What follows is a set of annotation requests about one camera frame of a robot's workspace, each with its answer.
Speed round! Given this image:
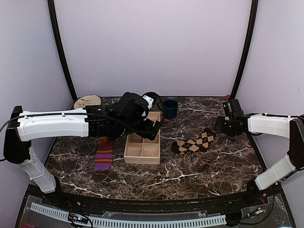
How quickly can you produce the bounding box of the brown argyle sock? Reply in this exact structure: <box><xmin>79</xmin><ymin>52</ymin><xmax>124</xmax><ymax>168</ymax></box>
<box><xmin>171</xmin><ymin>128</ymin><xmax>216</xmax><ymax>154</ymax></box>

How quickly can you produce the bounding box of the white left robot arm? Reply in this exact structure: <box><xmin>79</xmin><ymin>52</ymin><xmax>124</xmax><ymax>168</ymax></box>
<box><xmin>1</xmin><ymin>92</ymin><xmax>161</xmax><ymax>194</ymax></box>

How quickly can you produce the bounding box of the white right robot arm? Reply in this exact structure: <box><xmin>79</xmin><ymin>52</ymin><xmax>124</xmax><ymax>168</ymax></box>
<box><xmin>215</xmin><ymin>114</ymin><xmax>304</xmax><ymax>205</ymax></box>

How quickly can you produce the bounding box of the wooden compartment tray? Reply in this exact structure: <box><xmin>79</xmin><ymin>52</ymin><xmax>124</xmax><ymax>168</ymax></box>
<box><xmin>123</xmin><ymin>111</ymin><xmax>162</xmax><ymax>165</ymax></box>

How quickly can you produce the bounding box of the dark blue mug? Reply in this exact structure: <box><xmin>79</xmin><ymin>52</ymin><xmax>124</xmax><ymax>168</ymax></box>
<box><xmin>158</xmin><ymin>99</ymin><xmax>179</xmax><ymax>119</ymax></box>

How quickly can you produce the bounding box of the purple striped sock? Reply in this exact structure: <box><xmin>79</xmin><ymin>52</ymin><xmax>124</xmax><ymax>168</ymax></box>
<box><xmin>94</xmin><ymin>137</ymin><xmax>114</xmax><ymax>172</ymax></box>

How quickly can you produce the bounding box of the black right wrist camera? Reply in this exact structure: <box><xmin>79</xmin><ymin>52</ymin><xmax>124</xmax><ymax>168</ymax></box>
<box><xmin>223</xmin><ymin>99</ymin><xmax>244</xmax><ymax>119</ymax></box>

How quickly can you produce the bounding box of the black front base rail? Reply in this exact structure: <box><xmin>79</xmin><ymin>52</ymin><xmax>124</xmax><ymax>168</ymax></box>
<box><xmin>21</xmin><ymin>184</ymin><xmax>286</xmax><ymax>217</ymax></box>

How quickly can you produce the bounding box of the left black frame post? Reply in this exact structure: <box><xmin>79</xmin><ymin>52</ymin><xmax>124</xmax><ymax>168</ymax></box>
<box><xmin>47</xmin><ymin>0</ymin><xmax>78</xmax><ymax>102</ymax></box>

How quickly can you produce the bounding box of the black frame post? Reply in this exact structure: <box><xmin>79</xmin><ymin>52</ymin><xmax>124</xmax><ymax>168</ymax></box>
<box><xmin>229</xmin><ymin>0</ymin><xmax>259</xmax><ymax>99</ymax></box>
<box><xmin>47</xmin><ymin>0</ymin><xmax>78</xmax><ymax>102</ymax></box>

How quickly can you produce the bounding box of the right black frame post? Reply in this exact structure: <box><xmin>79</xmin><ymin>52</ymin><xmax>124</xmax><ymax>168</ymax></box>
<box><xmin>229</xmin><ymin>0</ymin><xmax>259</xmax><ymax>99</ymax></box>

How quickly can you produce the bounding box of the white slotted cable duct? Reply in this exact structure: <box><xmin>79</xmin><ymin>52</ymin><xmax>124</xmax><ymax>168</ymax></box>
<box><xmin>29</xmin><ymin>202</ymin><xmax>227</xmax><ymax>228</ymax></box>

